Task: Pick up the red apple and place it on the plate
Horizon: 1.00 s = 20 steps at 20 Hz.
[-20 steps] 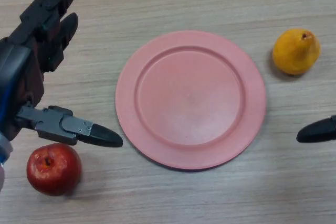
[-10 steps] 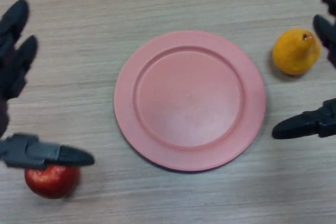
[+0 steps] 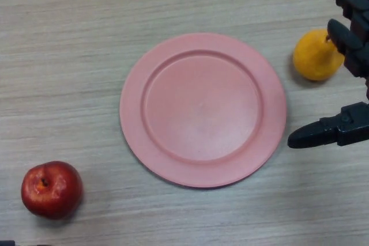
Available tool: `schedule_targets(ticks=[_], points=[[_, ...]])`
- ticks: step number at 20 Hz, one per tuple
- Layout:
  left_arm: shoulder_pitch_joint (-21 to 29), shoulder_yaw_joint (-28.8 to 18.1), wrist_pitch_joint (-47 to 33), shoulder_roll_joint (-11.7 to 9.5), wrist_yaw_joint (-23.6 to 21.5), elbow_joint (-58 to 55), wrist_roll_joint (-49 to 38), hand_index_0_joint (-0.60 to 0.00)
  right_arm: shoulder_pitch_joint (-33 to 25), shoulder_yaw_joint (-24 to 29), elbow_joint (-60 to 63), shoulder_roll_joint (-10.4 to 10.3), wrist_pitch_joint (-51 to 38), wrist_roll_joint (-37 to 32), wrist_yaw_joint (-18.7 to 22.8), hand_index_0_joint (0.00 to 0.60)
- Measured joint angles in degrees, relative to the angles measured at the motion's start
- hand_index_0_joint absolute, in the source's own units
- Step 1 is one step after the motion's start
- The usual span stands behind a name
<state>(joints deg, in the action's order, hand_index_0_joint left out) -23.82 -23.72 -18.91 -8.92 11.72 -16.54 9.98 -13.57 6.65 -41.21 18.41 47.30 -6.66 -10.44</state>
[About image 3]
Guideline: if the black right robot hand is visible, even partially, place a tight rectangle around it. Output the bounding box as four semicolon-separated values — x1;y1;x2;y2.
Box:
287;0;369;149

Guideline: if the red apple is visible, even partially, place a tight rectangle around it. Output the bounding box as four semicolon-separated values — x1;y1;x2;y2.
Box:
20;161;84;220

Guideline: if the pink round plate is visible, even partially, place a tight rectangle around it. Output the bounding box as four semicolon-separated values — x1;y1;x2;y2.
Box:
119;32;288;190

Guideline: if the yellow pear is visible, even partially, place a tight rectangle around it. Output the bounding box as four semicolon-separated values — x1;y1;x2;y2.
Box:
292;28;345;82

